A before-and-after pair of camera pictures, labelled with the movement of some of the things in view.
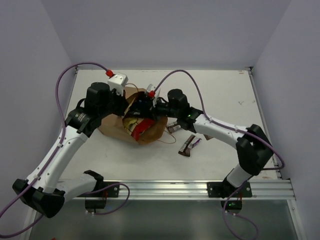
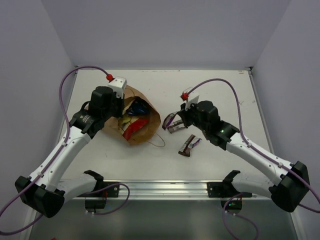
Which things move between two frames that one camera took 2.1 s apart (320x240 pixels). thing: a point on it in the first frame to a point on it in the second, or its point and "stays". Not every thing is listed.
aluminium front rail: (161, 190) stays
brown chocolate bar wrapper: (173, 127) stays
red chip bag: (144, 125) to (134, 126)
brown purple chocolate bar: (191, 141) stays
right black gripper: (150, 111) to (183, 113)
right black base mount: (225, 190) stays
